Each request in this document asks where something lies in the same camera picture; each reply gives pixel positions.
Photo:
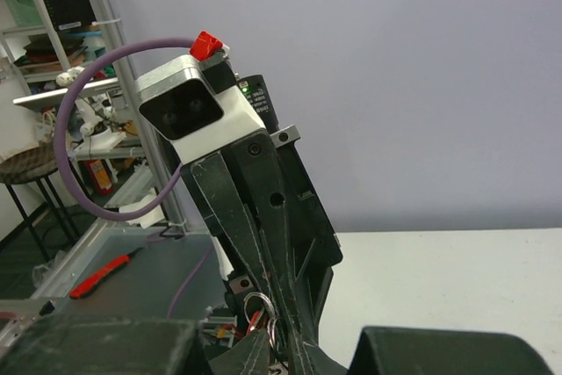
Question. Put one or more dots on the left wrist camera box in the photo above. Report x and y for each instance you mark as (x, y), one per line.
(197, 106)

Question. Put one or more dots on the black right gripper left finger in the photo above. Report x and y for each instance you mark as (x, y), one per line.
(250, 356)

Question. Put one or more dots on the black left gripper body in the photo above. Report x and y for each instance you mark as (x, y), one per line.
(328, 251)

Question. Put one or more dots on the metal storage shelf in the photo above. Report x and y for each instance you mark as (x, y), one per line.
(152, 143)

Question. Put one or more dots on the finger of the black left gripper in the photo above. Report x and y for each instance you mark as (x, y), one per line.
(301, 208)
(243, 200)

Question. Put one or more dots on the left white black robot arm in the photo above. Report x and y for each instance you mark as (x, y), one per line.
(257, 98)

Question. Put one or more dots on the red utility knife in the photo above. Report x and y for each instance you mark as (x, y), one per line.
(89, 285)

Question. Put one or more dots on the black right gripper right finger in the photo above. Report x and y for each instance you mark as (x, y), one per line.
(305, 357)

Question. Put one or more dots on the round wicker stool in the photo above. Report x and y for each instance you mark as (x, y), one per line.
(26, 176)

